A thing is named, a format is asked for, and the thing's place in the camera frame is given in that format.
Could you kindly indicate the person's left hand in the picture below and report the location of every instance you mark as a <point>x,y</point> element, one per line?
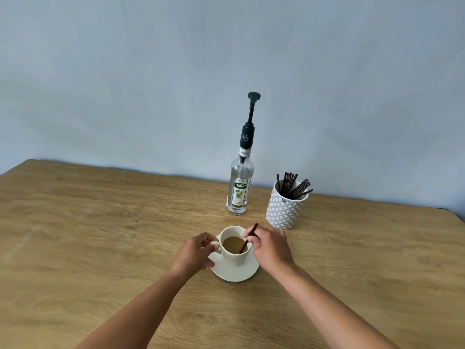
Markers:
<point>190,256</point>

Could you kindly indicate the person's right hand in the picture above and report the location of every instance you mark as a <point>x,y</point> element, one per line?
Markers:
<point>272,250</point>

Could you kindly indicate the person's left thumb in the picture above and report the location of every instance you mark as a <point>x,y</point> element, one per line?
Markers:
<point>210,264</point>

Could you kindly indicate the person's right thumb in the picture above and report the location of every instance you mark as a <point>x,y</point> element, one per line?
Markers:
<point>257,242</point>

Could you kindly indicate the dark brown stirrer stick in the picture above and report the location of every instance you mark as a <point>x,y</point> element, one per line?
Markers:
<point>244,246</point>

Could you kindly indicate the white coffee cup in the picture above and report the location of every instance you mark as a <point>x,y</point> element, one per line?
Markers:
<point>232,258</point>

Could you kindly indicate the person's left forearm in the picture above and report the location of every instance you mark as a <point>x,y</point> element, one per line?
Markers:
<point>141,312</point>

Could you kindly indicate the person's right forearm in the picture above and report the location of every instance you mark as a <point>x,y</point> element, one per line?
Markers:
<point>327,308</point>

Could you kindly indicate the milky coffee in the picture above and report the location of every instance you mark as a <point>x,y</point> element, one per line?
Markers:
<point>230,244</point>

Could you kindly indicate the white saucer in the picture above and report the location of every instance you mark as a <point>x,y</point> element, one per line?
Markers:
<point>236,274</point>

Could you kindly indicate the white patterned ceramic holder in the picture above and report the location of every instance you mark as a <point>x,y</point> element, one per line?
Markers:
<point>285,212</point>

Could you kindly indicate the clear glass syrup bottle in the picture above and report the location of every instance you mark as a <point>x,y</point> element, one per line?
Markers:
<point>240,192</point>

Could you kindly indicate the bunch of brown stirrers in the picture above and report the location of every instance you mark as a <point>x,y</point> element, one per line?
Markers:
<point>292,185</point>

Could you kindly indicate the black bottle pump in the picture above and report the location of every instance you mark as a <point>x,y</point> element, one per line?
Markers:
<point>248,136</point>

